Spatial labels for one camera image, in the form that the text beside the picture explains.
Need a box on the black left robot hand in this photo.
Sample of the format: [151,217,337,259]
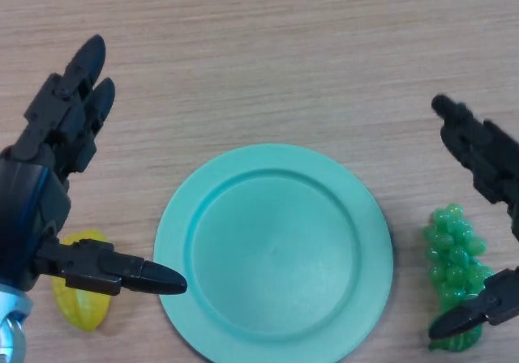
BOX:
[0,34,188,297]

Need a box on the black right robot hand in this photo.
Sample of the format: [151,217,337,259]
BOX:
[428,94,519,340]

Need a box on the green grape bunch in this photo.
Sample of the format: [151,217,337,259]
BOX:
[423,203,495,352]

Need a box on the round green plate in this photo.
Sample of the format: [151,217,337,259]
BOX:
[152,143,395,363]

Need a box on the yellow starfruit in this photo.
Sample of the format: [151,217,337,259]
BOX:
[50,228,113,332]

